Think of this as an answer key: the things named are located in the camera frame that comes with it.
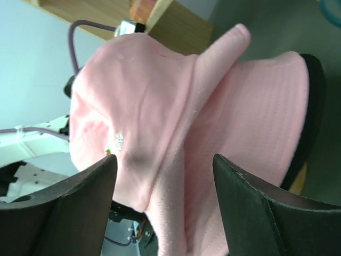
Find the black bucket hat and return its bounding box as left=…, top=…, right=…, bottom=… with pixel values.
left=280, top=54, right=327, bottom=195

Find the wooden bookshelf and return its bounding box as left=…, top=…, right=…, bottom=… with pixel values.
left=26, top=0, right=213, bottom=55

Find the teal plastic basin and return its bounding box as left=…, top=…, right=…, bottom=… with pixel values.
left=319, top=0, right=341, bottom=28

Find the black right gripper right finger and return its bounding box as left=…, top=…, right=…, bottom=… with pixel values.
left=213, top=154, right=340, bottom=256

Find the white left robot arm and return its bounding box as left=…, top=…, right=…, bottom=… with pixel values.
left=1, top=99, right=72, bottom=203

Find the blue orange paperback book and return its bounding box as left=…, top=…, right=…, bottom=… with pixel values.
left=129, top=0, right=157, bottom=24

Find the pink bucket hat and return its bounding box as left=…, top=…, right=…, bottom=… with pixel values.
left=184, top=52, right=309, bottom=255
left=69, top=24, right=250, bottom=255

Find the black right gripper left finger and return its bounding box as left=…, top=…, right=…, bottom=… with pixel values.
left=1, top=155, right=117, bottom=256

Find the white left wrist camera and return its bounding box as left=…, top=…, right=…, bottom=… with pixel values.
left=114, top=19, right=145, bottom=37

